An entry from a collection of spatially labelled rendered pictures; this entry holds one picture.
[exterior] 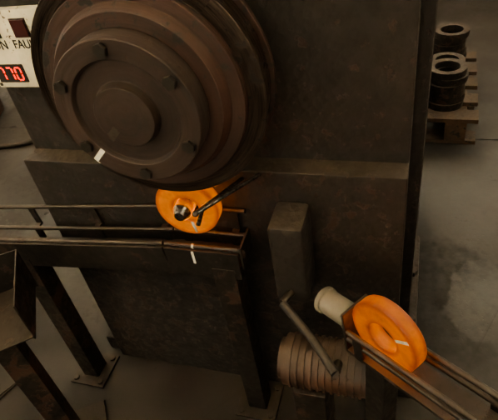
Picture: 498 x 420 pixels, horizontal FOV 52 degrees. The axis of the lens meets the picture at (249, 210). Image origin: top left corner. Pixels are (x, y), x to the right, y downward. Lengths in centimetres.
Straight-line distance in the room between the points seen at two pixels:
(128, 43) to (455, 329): 148
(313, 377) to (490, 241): 125
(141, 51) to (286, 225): 47
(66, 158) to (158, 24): 60
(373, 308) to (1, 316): 92
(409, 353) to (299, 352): 32
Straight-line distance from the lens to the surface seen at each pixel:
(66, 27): 98
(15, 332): 137
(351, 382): 119
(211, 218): 116
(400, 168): 111
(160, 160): 96
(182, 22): 88
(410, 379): 99
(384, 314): 95
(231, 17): 86
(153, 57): 84
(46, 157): 141
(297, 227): 108
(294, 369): 120
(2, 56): 133
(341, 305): 106
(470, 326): 195
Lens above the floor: 152
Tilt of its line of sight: 39 degrees down
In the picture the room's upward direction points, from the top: 11 degrees counter-clockwise
